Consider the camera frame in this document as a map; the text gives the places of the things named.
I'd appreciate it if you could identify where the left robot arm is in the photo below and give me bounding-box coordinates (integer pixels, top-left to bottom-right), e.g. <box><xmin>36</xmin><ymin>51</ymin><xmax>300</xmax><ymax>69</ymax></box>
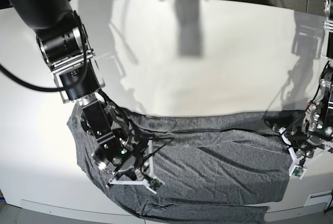
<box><xmin>276</xmin><ymin>0</ymin><xmax>332</xmax><ymax>176</ymax></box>

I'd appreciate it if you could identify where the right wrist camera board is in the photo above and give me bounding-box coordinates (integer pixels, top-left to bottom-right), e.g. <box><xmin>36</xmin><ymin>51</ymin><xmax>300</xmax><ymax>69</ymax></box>
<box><xmin>147</xmin><ymin>178</ymin><xmax>165</xmax><ymax>194</ymax></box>

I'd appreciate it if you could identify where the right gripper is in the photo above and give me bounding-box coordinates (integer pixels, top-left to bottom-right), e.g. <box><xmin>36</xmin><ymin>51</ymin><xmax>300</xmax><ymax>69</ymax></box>
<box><xmin>106</xmin><ymin>139</ymin><xmax>161</xmax><ymax>188</ymax></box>

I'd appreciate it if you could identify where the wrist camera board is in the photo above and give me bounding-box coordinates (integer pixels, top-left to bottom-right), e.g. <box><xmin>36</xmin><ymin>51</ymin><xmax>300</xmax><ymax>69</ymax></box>
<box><xmin>289</xmin><ymin>165</ymin><xmax>307</xmax><ymax>180</ymax></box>
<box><xmin>147</xmin><ymin>178</ymin><xmax>165</xmax><ymax>194</ymax></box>

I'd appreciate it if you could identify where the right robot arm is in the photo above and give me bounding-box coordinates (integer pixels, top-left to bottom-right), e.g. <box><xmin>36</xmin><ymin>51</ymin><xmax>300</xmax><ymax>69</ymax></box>
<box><xmin>1</xmin><ymin>0</ymin><xmax>163</xmax><ymax>192</ymax></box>

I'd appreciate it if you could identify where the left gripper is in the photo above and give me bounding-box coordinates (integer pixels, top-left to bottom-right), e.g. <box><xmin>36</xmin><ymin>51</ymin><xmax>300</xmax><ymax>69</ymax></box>
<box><xmin>272</xmin><ymin>125</ymin><xmax>332</xmax><ymax>167</ymax></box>

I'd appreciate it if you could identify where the white label sticker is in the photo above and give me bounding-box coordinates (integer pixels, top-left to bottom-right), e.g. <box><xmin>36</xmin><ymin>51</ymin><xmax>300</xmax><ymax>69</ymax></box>
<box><xmin>305</xmin><ymin>191</ymin><xmax>332</xmax><ymax>206</ymax></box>

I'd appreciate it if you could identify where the grey heather long-sleeve shirt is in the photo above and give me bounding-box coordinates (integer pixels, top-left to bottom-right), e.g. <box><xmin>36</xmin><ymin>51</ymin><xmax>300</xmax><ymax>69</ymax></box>
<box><xmin>67</xmin><ymin>107</ymin><xmax>300</xmax><ymax>223</ymax></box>

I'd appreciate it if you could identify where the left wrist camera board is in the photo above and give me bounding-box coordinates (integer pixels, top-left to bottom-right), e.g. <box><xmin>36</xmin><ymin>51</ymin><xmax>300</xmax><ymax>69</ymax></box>
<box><xmin>289</xmin><ymin>165</ymin><xmax>307</xmax><ymax>180</ymax></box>

